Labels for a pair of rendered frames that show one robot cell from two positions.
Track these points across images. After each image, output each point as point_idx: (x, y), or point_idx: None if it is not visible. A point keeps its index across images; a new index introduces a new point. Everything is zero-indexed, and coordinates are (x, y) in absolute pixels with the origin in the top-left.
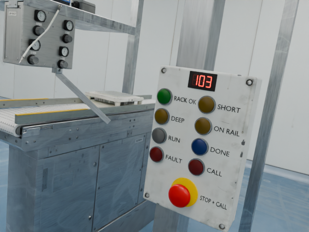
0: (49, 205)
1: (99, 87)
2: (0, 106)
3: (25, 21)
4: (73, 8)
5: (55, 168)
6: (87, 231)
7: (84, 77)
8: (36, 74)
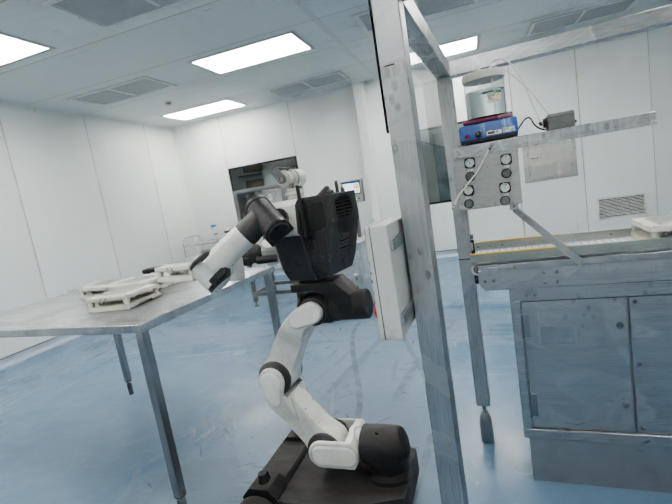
0: (539, 358)
1: None
2: (498, 246)
3: (456, 172)
4: (511, 139)
5: (541, 316)
6: (623, 424)
7: None
8: None
